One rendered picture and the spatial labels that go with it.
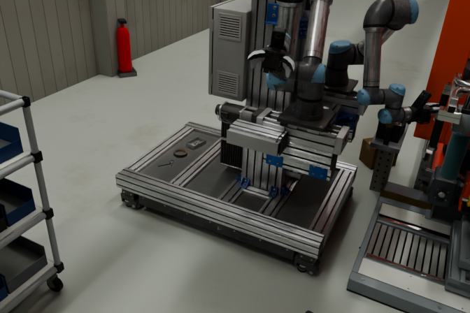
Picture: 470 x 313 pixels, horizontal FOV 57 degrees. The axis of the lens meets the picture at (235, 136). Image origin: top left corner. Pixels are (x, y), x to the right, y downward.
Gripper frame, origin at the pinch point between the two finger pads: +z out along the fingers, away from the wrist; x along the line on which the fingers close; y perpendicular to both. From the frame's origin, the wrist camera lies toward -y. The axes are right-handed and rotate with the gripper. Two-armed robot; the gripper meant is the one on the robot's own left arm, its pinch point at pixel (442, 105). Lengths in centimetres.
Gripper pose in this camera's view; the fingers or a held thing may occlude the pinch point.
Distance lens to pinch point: 242.7
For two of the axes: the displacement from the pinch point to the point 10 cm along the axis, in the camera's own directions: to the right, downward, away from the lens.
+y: -0.4, 8.8, 4.7
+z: 9.5, -1.1, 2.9
